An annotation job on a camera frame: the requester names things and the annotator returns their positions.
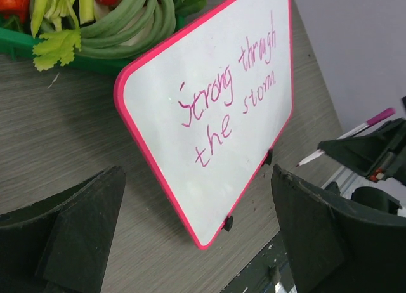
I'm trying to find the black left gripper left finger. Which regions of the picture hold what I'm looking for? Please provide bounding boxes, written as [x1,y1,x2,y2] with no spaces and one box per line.
[1,166,126,292]

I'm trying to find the orange toy carrot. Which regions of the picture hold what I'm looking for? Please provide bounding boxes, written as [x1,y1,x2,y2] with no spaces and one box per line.
[0,0,30,23]

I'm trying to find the green plastic vegetable tray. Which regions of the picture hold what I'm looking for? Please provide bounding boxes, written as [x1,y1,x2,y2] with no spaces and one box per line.
[1,18,143,75]

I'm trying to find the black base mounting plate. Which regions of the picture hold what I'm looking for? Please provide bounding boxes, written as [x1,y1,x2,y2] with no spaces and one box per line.
[222,233,297,292]

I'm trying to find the white marker with pink cap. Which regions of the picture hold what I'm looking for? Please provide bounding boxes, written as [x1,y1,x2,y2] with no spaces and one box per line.
[296,108,396,167]

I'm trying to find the light green toy celery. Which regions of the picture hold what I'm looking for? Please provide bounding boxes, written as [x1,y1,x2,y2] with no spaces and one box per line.
[30,0,95,55]

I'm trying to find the green toy long beans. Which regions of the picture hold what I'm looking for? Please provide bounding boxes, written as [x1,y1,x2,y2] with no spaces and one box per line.
[75,0,176,60]

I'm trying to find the pink framed whiteboard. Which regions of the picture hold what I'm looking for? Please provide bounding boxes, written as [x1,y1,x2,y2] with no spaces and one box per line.
[114,0,294,249]

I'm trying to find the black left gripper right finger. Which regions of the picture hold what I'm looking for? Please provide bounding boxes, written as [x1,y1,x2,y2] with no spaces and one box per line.
[271,165,405,292]

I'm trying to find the aluminium frame rail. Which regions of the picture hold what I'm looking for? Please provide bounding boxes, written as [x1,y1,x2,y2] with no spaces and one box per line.
[322,166,364,199]

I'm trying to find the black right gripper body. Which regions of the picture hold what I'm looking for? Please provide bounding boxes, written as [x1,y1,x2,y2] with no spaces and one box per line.
[367,118,405,182]

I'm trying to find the black whiteboard foot clip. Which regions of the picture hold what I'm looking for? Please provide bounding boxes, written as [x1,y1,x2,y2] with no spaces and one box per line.
[222,216,233,232]
[262,148,273,166]

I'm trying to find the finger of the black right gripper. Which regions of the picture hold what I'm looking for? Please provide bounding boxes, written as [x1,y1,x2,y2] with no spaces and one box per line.
[317,117,406,176]

